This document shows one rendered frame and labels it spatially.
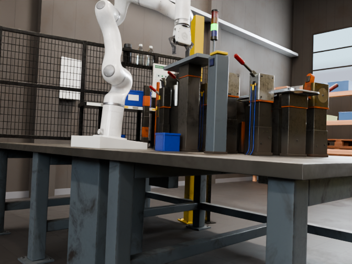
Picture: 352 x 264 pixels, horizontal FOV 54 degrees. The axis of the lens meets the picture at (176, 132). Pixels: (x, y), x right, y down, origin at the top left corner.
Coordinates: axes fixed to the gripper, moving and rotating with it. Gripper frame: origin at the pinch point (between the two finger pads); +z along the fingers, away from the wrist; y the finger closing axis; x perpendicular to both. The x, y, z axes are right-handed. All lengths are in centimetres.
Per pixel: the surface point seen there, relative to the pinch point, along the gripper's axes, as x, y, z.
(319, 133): -59, 42, 42
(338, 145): 212, 582, 38
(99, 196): 11, -39, 77
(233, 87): -27.7, 13.2, 20.1
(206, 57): -28.9, -7.1, 8.4
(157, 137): -4.9, -16.4, 46.9
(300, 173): -102, -41, 56
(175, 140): -13, -11, 48
